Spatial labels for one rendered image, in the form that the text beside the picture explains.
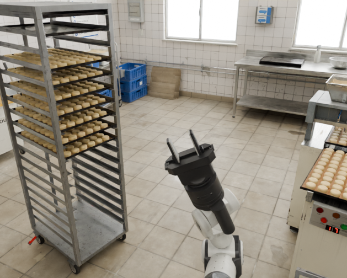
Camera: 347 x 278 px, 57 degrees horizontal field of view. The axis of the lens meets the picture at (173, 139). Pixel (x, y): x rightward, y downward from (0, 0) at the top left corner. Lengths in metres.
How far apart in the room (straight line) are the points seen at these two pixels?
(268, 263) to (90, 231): 1.40
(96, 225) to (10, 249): 0.71
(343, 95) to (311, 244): 1.03
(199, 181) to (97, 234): 1.98
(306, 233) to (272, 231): 0.94
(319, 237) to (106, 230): 1.56
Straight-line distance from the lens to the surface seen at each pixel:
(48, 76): 1.85
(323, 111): 2.56
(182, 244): 2.77
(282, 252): 2.83
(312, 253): 2.16
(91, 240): 2.65
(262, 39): 5.71
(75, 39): 2.35
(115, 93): 2.14
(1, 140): 4.24
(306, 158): 2.62
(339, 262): 2.15
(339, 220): 1.95
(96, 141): 2.21
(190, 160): 0.75
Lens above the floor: 1.89
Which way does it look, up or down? 25 degrees down
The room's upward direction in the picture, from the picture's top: straight up
